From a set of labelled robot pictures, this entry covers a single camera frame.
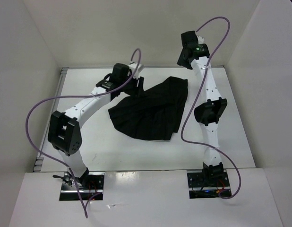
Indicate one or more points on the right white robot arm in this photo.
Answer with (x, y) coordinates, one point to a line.
(195, 56)

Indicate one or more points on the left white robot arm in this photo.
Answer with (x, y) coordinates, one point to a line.
(65, 127)

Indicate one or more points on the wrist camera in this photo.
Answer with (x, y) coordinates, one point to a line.
(201, 40)
(136, 68)

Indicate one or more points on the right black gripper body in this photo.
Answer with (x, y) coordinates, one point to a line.
(181, 60)

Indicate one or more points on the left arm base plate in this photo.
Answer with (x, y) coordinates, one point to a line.
(94, 186)

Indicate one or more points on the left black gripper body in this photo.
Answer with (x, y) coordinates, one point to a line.
(131, 87)

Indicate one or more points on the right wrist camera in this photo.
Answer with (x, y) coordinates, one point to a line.
(201, 40)

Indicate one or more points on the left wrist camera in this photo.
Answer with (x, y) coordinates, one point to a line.
(136, 68)

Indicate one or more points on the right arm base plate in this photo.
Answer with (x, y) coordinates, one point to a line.
(198, 186)

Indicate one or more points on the black pleated skirt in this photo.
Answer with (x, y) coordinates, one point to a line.
(155, 115)

